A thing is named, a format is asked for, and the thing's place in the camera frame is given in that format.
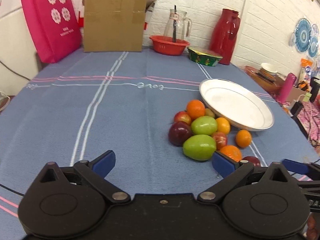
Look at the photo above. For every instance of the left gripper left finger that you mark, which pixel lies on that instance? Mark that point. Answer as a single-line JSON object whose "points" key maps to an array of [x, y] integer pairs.
{"points": [[93, 173]]}

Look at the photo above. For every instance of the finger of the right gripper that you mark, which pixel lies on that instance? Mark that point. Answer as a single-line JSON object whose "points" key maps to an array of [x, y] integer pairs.
{"points": [[300, 168]]}

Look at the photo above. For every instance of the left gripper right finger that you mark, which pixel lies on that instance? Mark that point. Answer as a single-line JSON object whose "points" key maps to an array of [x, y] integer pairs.
{"points": [[234, 175]]}

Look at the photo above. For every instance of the orange front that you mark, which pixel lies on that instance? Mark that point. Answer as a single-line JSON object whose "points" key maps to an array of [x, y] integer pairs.
{"points": [[232, 152]]}

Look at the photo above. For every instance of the dark red plum front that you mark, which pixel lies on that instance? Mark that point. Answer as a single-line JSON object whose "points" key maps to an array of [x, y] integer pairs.
{"points": [[254, 160]]}

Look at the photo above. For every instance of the dark red plum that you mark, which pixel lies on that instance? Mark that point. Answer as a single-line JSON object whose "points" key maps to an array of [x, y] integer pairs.
{"points": [[179, 132], [254, 160]]}

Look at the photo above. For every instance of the red apple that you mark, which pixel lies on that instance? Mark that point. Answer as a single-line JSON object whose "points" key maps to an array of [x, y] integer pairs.
{"points": [[220, 139], [183, 117]]}

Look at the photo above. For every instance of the small orange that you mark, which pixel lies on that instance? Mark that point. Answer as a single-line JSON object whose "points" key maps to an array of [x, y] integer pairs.
{"points": [[243, 138]]}

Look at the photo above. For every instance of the green apple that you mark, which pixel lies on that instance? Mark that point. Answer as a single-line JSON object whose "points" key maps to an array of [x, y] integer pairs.
{"points": [[199, 147], [204, 125]]}

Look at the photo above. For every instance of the yellow orange citrus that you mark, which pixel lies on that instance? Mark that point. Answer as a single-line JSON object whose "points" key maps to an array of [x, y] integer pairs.
{"points": [[223, 125]]}

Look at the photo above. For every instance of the brown kiwi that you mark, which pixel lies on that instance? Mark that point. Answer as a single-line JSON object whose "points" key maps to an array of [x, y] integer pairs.
{"points": [[209, 112]]}

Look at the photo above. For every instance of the large orange back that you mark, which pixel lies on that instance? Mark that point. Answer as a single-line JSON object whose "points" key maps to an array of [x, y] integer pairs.
{"points": [[195, 109]]}

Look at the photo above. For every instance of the white round plate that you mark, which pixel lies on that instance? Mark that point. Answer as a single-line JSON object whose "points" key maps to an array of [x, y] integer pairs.
{"points": [[241, 107]]}

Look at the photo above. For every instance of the blue striped tablecloth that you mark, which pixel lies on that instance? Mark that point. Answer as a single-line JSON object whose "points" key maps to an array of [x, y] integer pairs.
{"points": [[89, 103]]}

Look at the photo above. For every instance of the pink thermos bottle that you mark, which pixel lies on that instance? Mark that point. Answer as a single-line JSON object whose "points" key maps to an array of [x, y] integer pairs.
{"points": [[286, 88]]}

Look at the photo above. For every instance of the brown wooden bowl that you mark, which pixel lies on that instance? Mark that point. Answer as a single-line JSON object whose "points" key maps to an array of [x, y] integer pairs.
{"points": [[270, 87]]}

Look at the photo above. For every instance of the green foil bowl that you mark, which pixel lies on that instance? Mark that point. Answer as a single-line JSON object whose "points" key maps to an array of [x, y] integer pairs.
{"points": [[203, 56]]}

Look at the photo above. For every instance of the blue paper fan decoration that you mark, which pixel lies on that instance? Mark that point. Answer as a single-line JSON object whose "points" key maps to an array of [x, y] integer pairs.
{"points": [[305, 38]]}

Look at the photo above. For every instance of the red thermos jug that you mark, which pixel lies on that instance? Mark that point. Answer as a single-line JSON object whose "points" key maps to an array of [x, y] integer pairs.
{"points": [[224, 35]]}

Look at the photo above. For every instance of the red plastic basin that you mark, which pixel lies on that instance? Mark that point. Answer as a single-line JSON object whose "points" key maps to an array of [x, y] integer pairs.
{"points": [[165, 45]]}

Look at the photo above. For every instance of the brown cardboard box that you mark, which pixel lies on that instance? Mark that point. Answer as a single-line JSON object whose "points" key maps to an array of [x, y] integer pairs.
{"points": [[113, 25]]}

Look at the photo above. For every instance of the pink gift bag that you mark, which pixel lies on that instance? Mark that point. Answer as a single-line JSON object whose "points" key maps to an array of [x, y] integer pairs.
{"points": [[53, 28]]}

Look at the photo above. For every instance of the clear glass pitcher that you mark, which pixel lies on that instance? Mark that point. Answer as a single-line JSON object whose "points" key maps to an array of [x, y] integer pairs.
{"points": [[178, 26]]}

